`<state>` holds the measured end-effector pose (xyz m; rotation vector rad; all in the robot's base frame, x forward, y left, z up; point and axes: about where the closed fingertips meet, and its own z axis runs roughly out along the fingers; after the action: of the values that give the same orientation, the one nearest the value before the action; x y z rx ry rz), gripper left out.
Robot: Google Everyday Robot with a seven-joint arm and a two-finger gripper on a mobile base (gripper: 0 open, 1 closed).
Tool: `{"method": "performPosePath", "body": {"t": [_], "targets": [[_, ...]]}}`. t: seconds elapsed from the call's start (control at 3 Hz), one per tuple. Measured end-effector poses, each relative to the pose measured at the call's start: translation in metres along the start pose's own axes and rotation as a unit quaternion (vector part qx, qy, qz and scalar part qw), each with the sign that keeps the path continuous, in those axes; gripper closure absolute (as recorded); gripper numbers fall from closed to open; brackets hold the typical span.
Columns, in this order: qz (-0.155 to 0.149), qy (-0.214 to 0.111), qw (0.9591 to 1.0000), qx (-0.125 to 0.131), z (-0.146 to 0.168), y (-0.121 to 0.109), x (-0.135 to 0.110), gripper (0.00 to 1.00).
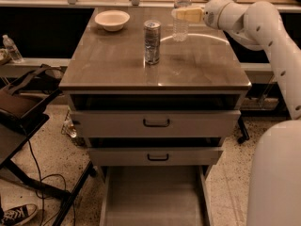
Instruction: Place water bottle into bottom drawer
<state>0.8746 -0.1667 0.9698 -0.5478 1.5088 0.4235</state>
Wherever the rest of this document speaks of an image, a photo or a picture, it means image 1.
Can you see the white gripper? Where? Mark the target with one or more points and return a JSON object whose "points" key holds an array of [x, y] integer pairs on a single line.
{"points": [[212, 14]]}

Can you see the clear plastic water bottle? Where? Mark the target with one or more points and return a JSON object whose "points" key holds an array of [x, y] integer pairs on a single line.
{"points": [[180, 28]]}

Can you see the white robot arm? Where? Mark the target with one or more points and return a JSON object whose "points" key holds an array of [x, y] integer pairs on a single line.
{"points": [[274, 197]]}

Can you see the grey drawer cabinet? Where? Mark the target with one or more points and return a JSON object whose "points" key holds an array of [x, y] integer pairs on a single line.
{"points": [[108, 72]]}

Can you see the small background water bottle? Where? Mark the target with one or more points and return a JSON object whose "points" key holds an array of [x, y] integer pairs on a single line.
{"points": [[12, 49]]}

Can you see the open bottom drawer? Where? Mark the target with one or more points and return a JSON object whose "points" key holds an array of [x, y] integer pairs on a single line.
{"points": [[155, 196]]}

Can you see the silver drink can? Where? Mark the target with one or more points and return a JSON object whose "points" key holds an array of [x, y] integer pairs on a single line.
{"points": [[152, 37]]}

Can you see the white paper bowl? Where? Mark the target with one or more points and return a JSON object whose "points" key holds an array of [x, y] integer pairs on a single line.
{"points": [[112, 20]]}

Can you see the black caster wheel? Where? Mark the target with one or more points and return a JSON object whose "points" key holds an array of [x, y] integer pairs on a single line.
{"points": [[245, 136]]}

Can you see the black canvas sneaker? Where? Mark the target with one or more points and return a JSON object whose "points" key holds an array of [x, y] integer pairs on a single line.
{"points": [[19, 215]]}

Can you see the top drawer with handle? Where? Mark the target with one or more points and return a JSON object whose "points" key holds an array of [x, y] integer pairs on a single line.
{"points": [[154, 123]]}

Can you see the drawer with handle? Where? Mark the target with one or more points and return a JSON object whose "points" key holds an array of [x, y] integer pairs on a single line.
{"points": [[154, 156], [154, 123]]}

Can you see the middle drawer with handle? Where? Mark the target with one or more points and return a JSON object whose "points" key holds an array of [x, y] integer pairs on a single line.
{"points": [[154, 156]]}

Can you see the wire basket on floor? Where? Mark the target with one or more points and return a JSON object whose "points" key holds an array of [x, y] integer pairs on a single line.
{"points": [[68, 129]]}

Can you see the dark bag with strap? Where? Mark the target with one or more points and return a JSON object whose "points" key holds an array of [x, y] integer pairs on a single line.
{"points": [[19, 111]]}

